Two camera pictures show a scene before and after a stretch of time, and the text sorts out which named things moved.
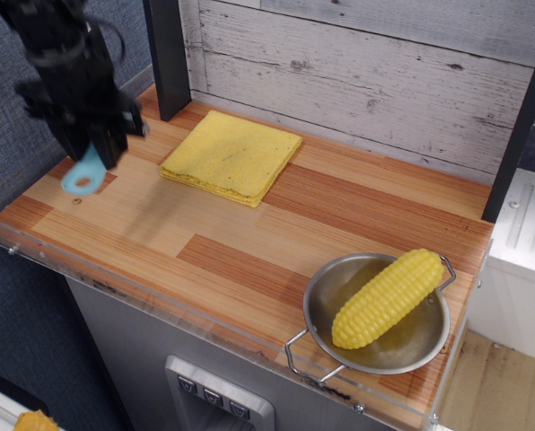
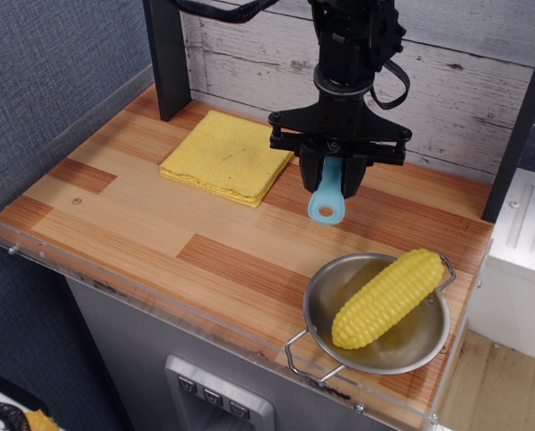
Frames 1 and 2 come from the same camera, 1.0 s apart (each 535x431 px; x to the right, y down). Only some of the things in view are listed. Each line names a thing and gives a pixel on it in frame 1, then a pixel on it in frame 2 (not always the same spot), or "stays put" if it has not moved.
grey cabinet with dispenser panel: x=169 y=372 stays put
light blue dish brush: x=89 y=165 -> x=329 y=193
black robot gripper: x=81 y=90 -> x=338 y=126
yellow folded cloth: x=231 y=157 stays put
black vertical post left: x=167 y=40 stays put
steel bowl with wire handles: x=409 y=343 stays put
